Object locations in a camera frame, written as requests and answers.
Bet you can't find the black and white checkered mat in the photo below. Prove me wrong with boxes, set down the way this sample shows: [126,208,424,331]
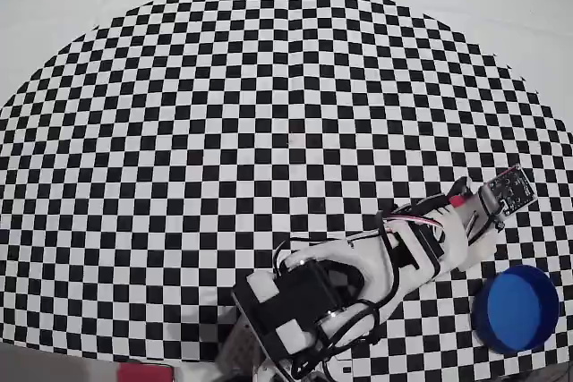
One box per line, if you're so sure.
[0,0,573,382]

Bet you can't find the black cable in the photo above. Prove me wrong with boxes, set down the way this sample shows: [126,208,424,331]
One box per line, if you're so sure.
[312,209,402,356]

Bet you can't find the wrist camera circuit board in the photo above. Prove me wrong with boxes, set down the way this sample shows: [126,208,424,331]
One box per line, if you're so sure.
[474,164,540,233]

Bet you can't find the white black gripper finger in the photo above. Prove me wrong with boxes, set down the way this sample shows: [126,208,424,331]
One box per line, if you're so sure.
[449,174,478,199]

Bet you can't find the red flat object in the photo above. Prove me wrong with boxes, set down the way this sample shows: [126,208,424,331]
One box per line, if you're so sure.
[115,363,175,382]

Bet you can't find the round blue box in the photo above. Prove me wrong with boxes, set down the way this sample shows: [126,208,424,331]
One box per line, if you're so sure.
[472,264,561,355]

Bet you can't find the red and white wires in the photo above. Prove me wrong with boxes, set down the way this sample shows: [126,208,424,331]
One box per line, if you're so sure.
[383,214,445,231]

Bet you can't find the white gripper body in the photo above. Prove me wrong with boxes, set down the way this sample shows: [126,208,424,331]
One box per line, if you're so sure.
[432,199,500,274]

